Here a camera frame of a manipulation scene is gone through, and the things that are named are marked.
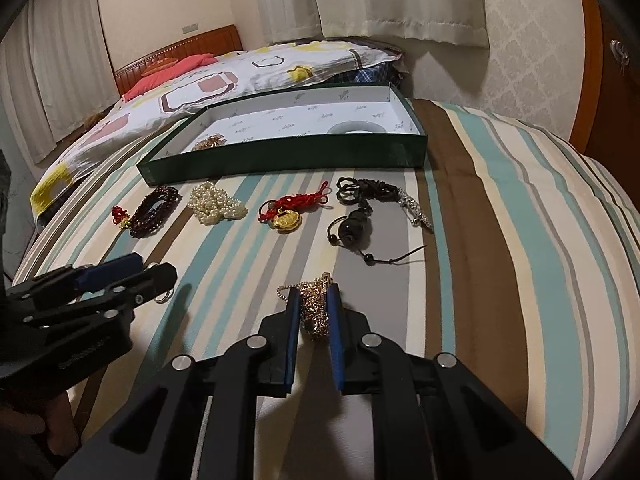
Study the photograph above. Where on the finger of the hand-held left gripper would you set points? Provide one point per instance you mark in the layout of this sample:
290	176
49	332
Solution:
112	265
150	276

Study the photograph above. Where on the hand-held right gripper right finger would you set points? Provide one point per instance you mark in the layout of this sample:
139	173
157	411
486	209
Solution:
337	350

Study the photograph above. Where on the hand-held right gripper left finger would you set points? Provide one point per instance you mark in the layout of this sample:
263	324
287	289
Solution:
291	355

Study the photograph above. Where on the small red knot charm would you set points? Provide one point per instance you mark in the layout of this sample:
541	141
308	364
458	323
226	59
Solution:
119	214

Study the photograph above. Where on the silver rhinestone brooch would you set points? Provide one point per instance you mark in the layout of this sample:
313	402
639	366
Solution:
414	209

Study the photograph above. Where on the white green-edged box lid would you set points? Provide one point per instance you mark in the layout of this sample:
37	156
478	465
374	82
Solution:
300	155

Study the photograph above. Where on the person's left hand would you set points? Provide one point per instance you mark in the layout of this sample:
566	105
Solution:
60	422

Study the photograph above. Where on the white striped curtain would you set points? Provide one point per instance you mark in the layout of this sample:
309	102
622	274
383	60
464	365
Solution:
50	75

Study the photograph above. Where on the white patterned quilt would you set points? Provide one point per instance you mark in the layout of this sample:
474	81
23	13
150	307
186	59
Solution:
225	80

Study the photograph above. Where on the pink pillow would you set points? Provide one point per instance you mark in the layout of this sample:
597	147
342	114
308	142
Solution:
195	62

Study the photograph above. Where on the wooden headboard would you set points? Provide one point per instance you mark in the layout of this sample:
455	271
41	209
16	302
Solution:
200	42

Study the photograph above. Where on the blue plaid cloth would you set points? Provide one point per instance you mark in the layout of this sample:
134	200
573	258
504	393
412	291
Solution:
365	74

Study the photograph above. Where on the narrow cream curtain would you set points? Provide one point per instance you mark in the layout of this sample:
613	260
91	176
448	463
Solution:
285	0

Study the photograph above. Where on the wide cream curtain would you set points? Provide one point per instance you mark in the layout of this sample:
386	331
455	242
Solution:
400	0

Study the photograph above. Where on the wooden cabinet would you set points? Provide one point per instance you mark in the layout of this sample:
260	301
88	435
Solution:
610	105

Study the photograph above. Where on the wall outlet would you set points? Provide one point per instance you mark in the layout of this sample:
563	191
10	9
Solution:
190	29

